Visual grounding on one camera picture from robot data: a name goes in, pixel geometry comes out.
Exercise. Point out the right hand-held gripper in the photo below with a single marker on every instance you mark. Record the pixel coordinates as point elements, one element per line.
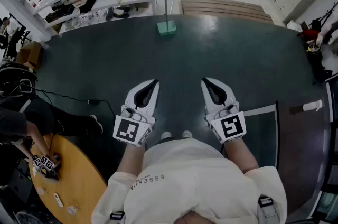
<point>232,126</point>

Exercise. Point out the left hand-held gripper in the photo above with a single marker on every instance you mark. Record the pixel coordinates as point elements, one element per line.
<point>126,129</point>

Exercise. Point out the green dustpan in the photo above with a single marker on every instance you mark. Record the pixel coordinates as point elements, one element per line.
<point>167,28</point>

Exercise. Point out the person's left forearm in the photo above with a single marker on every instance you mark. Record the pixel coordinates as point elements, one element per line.
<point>130,159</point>

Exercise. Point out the person's right forearm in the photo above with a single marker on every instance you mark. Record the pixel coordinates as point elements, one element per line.
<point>240,154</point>

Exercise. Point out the another person's forearm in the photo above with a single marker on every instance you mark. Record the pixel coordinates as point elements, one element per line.
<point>37,138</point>

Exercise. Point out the person's left white shoe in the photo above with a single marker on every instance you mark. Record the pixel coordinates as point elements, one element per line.
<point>166,135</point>

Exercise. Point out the person's white shoe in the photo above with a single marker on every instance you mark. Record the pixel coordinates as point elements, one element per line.
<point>187,134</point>
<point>166,135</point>

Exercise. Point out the person's black trousers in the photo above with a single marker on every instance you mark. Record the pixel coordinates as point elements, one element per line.
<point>165,140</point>

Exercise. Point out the person's right white shoe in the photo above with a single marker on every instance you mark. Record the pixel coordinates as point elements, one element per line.
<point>187,134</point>

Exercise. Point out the person's cream sweatshirt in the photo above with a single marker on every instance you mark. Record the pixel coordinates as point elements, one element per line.
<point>190,178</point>

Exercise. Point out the white cap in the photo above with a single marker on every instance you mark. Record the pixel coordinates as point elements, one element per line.
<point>121,12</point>

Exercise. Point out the wooden slatted pallet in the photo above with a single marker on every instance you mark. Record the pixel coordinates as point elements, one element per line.
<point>224,7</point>

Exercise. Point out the black shoe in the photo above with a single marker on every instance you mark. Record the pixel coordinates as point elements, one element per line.
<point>109,14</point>

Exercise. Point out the white paper cup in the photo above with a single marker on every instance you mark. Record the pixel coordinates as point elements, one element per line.
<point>313,105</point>

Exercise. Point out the dark brown table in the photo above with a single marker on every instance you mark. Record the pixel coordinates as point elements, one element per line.
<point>303,151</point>

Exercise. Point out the round wooden table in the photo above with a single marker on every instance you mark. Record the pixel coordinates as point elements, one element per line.
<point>76,178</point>

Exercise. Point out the white plastic bag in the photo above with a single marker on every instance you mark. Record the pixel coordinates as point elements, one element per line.
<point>294,25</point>

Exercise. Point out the black cloth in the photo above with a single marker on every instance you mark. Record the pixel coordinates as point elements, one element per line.
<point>88,5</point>

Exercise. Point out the red bag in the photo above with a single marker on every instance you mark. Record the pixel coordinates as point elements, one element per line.
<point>310,34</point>

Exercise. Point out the cardboard box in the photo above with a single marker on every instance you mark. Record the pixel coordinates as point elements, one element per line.
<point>30,55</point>

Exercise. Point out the small white cup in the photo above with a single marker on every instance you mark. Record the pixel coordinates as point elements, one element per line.
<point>72,209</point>

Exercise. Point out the white remote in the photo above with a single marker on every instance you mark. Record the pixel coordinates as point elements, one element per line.
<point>58,199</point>

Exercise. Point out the black tripod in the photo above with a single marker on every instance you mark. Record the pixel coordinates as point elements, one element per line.
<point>327,15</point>

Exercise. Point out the white metal frame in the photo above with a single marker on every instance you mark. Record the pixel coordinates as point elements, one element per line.
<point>260,110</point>

